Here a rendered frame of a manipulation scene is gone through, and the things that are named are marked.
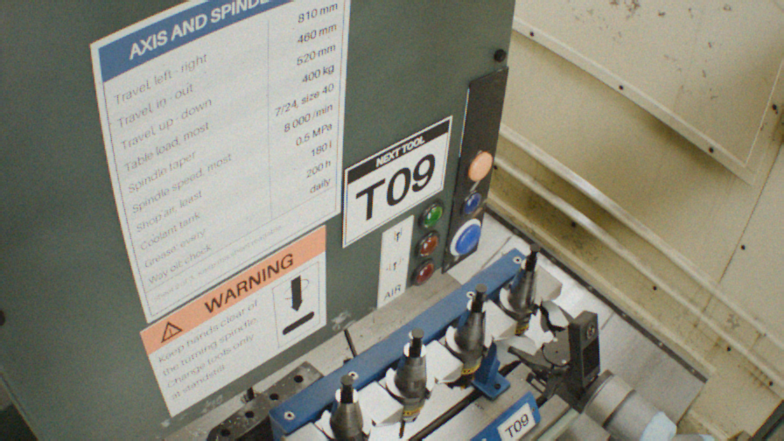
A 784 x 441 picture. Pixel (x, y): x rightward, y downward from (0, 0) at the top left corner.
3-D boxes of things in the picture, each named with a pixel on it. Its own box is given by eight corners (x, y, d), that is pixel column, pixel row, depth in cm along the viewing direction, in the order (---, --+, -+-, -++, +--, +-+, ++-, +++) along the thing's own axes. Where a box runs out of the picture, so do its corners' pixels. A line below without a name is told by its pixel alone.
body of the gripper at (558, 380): (520, 379, 111) (573, 423, 105) (535, 347, 104) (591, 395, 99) (551, 352, 115) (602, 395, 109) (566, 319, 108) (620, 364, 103)
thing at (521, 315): (516, 286, 113) (520, 275, 112) (544, 308, 110) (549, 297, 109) (488, 307, 110) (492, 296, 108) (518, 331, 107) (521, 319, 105)
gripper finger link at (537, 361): (503, 360, 106) (556, 377, 104) (506, 353, 105) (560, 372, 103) (514, 336, 109) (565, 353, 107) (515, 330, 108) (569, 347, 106)
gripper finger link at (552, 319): (521, 310, 118) (542, 353, 112) (529, 285, 114) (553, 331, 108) (537, 305, 119) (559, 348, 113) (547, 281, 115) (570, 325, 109)
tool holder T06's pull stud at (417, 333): (416, 342, 93) (418, 325, 91) (424, 351, 92) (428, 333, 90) (405, 348, 92) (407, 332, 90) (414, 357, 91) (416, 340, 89)
